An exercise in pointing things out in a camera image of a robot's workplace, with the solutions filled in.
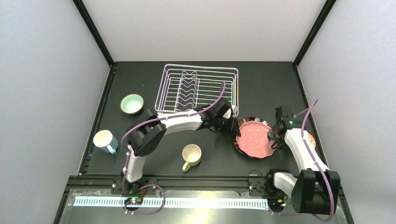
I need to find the white wire dish rack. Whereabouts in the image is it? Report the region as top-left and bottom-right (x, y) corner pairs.
(155, 63), (239, 116)

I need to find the white mug blue handle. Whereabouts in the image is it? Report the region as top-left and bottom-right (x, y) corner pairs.
(93, 130), (119, 155)

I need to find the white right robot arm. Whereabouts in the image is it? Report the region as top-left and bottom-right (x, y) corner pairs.
(265, 106), (340, 218)

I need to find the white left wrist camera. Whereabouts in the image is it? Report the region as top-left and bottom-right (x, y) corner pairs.
(228, 105), (238, 118)

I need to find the black frame post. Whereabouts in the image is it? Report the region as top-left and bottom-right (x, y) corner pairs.
(73, 0), (114, 68)
(293, 0), (336, 68)

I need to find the black right frame post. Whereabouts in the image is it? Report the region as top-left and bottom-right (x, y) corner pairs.
(293, 0), (336, 68)

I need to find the dark striped plate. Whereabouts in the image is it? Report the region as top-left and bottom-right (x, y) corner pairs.
(233, 116), (276, 159)

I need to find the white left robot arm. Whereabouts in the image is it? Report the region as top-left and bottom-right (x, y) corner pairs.
(121, 97), (240, 183)

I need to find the green celadon bowl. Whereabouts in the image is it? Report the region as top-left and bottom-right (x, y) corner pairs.
(120, 94), (144, 114)

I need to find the cream mug green handle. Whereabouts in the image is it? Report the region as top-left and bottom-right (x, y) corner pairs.
(182, 144), (202, 172)

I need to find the white LED light strip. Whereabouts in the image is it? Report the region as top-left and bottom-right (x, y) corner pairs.
(73, 196), (269, 210)

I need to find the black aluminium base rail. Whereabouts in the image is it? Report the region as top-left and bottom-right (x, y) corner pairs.
(53, 175), (355, 224)

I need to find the orange floral bowl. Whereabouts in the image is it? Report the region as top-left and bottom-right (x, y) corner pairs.
(307, 133), (316, 149)

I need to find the black left frame post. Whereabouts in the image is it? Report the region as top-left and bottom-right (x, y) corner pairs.
(73, 0), (114, 68)

